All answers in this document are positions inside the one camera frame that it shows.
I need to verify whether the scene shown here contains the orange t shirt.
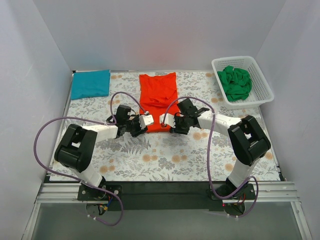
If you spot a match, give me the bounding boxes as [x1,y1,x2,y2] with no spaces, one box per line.
[139,72,178,133]

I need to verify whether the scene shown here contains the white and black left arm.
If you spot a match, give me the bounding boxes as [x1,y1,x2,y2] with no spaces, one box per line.
[54,105,154,189]

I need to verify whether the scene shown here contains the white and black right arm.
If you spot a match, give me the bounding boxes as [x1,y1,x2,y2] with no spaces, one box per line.
[159,97,271,200]

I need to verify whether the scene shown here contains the floral patterned table mat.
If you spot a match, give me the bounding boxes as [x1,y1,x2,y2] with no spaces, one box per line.
[63,71,264,181]

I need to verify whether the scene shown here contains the folded teal t shirt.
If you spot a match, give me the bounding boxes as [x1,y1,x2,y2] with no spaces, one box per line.
[70,69,111,100]

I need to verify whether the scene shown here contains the crumpled green t shirt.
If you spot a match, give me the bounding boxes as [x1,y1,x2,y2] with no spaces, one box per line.
[217,65,252,102]

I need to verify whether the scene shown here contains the white plastic basket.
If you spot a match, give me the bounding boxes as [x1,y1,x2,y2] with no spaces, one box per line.
[211,56,274,110]

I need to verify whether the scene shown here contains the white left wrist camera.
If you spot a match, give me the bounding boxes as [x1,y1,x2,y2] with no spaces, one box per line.
[138,114,154,129]

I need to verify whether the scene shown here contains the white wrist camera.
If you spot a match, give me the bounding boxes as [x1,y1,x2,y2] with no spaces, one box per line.
[138,114,154,129]
[159,113,176,128]

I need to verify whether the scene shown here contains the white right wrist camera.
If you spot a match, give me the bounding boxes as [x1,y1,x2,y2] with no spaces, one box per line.
[159,113,176,128]

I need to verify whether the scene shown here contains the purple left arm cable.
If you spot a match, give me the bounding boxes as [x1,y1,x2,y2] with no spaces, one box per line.
[33,92,151,227]

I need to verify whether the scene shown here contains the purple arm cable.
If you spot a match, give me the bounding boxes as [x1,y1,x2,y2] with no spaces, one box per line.
[161,96,260,219]
[33,92,151,227]

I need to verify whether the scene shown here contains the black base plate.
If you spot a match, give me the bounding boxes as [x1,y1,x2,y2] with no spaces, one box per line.
[77,181,255,212]

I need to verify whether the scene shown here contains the aluminium frame rail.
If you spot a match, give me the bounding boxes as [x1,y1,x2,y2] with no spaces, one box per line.
[35,181,301,203]

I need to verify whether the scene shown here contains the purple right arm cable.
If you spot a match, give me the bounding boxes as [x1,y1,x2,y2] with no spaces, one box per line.
[161,96,260,219]

